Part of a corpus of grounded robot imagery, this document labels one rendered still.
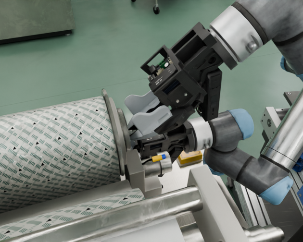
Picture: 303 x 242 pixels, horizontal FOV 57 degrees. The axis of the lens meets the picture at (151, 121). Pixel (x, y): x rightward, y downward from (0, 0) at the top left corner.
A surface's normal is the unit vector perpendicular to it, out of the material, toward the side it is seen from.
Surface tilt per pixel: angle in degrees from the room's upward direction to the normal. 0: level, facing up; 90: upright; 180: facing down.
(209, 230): 90
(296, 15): 73
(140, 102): 87
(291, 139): 39
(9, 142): 28
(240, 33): 60
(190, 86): 90
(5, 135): 14
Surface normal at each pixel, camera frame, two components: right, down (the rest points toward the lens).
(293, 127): -0.47, -0.23
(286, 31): -0.43, 0.72
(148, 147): 0.30, 0.69
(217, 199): 0.00, -0.70
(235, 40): -0.11, 0.33
